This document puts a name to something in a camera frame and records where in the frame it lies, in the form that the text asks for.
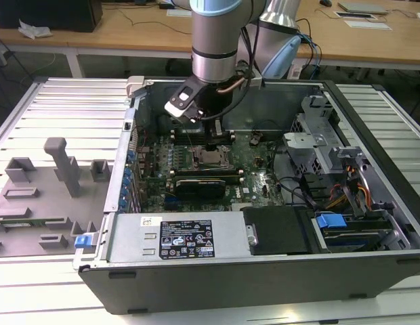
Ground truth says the silver CPU plate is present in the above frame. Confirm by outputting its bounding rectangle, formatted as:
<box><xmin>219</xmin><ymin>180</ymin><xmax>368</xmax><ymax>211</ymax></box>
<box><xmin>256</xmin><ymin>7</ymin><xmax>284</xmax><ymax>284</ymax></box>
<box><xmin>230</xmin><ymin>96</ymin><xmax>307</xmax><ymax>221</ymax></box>
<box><xmin>200</xmin><ymin>150</ymin><xmax>228</xmax><ymax>167</ymax></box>

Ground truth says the metal CPU socket cover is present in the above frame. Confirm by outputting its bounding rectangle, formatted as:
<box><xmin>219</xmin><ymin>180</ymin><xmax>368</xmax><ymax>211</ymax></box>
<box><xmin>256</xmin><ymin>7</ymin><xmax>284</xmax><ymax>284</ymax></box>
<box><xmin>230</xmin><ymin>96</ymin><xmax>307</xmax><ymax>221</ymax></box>
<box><xmin>194</xmin><ymin>146</ymin><xmax>233</xmax><ymax>169</ymax></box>

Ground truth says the CPU socket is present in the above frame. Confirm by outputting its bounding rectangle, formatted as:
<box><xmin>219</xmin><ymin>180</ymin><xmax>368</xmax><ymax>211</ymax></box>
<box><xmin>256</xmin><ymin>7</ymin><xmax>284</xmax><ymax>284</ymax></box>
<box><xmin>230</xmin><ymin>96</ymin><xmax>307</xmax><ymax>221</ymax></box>
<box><xmin>191</xmin><ymin>144</ymin><xmax>236</xmax><ymax>171</ymax></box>

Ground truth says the black bay cover plate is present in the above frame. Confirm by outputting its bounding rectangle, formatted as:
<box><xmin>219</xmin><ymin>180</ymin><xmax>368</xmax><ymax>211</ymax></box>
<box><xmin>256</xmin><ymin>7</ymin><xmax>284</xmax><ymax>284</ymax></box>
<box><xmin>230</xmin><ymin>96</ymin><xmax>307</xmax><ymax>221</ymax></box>
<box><xmin>240</xmin><ymin>205</ymin><xmax>314</xmax><ymax>257</ymax></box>

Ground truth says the black case fan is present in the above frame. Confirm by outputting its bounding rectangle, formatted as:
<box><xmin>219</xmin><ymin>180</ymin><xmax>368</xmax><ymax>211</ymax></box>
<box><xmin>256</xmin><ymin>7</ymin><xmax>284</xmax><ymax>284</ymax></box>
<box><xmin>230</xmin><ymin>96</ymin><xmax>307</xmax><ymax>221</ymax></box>
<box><xmin>156</xmin><ymin>114</ymin><xmax>175</xmax><ymax>136</ymax></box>

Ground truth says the black graphics card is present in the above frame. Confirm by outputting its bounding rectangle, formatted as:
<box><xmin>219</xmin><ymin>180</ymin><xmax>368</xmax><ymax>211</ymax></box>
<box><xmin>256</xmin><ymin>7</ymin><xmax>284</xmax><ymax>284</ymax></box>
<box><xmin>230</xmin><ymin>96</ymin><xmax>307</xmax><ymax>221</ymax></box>
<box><xmin>175</xmin><ymin>178</ymin><xmax>228</xmax><ymax>204</ymax></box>

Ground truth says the green motherboard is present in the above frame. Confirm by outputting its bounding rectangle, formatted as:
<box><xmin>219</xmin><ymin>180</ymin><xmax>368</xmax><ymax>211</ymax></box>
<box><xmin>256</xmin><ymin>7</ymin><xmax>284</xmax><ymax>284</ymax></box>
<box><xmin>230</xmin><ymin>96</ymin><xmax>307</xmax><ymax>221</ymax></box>
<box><xmin>135</xmin><ymin>130</ymin><xmax>287</xmax><ymax>213</ymax></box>

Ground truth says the metal drive cage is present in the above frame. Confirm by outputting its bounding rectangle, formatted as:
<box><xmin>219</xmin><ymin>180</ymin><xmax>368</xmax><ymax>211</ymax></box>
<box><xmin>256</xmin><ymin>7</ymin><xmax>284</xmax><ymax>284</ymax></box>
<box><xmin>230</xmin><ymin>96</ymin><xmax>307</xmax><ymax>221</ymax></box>
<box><xmin>282</xmin><ymin>94</ymin><xmax>370</xmax><ymax>180</ymax></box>

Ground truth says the gray power supply unit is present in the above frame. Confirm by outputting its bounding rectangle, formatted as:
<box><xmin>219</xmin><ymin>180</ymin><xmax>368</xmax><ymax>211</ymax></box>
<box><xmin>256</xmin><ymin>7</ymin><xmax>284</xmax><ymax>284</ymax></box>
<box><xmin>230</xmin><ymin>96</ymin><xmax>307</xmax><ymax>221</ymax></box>
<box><xmin>106</xmin><ymin>212</ymin><xmax>251</xmax><ymax>262</ymax></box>

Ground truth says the hard disk in blue carrier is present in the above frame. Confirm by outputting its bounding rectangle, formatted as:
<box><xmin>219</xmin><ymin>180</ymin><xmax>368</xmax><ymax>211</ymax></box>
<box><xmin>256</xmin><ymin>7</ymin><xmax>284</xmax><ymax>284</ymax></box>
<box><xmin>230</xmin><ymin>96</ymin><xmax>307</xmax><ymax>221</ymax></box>
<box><xmin>314</xmin><ymin>211</ymin><xmax>394</xmax><ymax>253</ymax></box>

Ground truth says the gray laptop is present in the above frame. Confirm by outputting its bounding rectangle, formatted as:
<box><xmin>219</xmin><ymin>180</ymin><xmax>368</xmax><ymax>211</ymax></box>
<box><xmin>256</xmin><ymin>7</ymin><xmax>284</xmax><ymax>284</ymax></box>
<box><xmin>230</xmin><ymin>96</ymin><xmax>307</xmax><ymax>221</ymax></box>
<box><xmin>337</xmin><ymin>1</ymin><xmax>389</xmax><ymax>15</ymax></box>

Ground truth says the black PC case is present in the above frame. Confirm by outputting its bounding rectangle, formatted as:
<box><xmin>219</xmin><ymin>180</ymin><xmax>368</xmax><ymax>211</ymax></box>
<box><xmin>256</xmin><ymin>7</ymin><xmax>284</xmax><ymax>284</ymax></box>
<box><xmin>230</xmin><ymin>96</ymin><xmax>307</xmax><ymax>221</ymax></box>
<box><xmin>71</xmin><ymin>76</ymin><xmax>420</xmax><ymax>316</ymax></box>

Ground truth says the black computer box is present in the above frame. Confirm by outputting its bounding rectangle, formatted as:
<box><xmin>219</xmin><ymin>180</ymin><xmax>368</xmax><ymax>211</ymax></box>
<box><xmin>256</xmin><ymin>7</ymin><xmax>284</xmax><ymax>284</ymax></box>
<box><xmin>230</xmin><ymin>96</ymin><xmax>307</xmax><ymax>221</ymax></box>
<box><xmin>0</xmin><ymin>0</ymin><xmax>104</xmax><ymax>33</ymax></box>

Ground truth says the crumpled white paper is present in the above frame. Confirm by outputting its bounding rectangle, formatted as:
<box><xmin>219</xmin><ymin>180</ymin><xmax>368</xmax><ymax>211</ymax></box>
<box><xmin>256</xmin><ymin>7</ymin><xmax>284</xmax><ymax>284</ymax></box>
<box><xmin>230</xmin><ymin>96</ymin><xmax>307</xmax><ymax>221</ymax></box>
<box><xmin>18</xmin><ymin>18</ymin><xmax>54</xmax><ymax>41</ymax></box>

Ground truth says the gray parts rack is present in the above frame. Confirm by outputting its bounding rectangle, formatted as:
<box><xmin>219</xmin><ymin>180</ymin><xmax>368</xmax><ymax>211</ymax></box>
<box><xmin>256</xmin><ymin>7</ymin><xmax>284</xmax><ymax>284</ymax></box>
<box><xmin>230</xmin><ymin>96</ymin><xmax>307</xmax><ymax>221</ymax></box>
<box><xmin>0</xmin><ymin>137</ymin><xmax>113</xmax><ymax>259</ymax></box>

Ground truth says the green RAM stick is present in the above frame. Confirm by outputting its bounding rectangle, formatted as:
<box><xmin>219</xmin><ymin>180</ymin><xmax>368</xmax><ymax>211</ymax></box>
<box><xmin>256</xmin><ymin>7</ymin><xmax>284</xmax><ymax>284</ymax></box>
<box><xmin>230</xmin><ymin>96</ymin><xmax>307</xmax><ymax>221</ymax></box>
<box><xmin>0</xmin><ymin>219</ymin><xmax>67</xmax><ymax>229</ymax></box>

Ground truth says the white depth camera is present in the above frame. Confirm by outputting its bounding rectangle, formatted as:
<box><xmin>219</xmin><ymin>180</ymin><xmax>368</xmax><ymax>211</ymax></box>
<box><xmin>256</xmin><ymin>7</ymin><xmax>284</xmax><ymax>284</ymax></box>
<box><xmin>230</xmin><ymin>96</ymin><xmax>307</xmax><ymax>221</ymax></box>
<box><xmin>163</xmin><ymin>83</ymin><xmax>206</xmax><ymax>125</ymax></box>

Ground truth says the blue cable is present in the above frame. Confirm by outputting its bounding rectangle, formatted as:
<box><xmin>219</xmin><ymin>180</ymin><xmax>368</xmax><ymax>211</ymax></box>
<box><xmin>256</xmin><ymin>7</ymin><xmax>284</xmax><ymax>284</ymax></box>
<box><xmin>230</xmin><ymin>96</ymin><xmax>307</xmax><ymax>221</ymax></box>
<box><xmin>299</xmin><ymin>32</ymin><xmax>323</xmax><ymax>77</ymax></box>

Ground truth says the yellow power wire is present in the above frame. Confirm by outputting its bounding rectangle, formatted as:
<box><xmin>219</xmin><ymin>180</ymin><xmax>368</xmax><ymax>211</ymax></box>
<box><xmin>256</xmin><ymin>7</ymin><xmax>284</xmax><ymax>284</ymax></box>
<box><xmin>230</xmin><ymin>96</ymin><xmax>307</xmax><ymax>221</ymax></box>
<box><xmin>327</xmin><ymin>193</ymin><xmax>350</xmax><ymax>210</ymax></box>

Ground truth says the metal disk bay bracket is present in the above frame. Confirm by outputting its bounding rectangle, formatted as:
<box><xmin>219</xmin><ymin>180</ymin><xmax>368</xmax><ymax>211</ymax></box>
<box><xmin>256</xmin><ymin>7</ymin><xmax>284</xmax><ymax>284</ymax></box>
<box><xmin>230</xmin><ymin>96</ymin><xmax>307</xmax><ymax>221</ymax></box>
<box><xmin>328</xmin><ymin>145</ymin><xmax>414</xmax><ymax>251</ymax></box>

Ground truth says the black strip white frame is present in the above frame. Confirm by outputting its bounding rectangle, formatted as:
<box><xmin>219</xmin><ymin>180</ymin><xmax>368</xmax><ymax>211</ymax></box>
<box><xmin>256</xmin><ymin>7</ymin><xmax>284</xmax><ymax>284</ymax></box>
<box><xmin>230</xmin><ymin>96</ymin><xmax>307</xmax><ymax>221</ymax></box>
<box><xmin>335</xmin><ymin>11</ymin><xmax>375</xmax><ymax>20</ymax></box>

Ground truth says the orange power wire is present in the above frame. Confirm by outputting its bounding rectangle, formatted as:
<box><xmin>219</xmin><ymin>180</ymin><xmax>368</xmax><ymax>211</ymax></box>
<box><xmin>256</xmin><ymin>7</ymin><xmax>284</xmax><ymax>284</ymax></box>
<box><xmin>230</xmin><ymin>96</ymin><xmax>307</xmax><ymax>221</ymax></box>
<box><xmin>344</xmin><ymin>165</ymin><xmax>372</xmax><ymax>211</ymax></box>

